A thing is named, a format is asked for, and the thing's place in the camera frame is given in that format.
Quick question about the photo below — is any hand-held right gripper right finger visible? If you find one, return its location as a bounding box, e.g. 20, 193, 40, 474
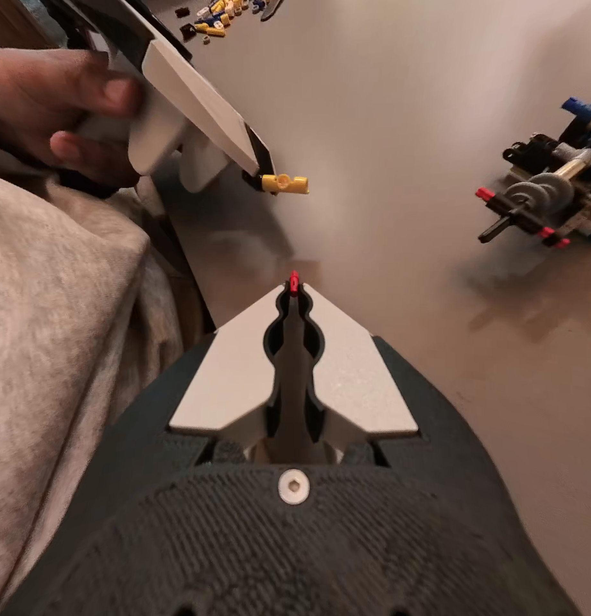
302, 283, 419, 464

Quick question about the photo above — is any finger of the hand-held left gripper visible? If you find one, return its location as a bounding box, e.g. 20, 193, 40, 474
141, 38, 279, 196
179, 137, 234, 194

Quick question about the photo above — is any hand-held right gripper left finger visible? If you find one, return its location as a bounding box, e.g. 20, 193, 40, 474
169, 284, 287, 462

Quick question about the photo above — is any yellow lego connector piece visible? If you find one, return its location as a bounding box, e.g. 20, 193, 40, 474
261, 174, 310, 196

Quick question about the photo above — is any pile of loose lego pieces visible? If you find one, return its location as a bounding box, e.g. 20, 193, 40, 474
175, 0, 284, 45

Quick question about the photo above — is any partly built lego model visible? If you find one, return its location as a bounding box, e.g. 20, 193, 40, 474
475, 94, 591, 249

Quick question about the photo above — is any person's left hand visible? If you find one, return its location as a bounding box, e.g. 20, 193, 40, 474
0, 47, 145, 189

